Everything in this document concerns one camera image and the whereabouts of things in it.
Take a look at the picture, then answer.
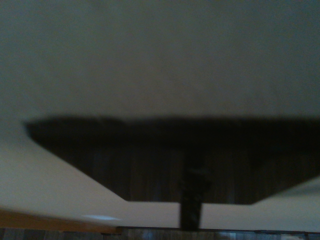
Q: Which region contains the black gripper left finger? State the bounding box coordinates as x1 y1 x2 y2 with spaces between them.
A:
179 159 192 230

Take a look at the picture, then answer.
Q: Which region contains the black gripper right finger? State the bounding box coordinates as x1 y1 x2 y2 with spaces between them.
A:
191 194 204 230

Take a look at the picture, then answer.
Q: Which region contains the black baseboard strip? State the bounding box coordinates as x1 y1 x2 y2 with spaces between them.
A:
116 225 320 235

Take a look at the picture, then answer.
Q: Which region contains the dark light switch plate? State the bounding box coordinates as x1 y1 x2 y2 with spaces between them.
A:
24 114 320 207

